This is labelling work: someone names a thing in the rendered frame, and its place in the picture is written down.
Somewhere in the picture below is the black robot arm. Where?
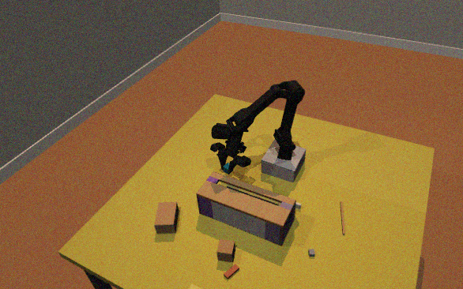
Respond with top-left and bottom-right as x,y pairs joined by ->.
212,80 -> 305,160

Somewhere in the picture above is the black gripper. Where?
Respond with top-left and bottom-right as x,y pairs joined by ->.
210,139 -> 251,174

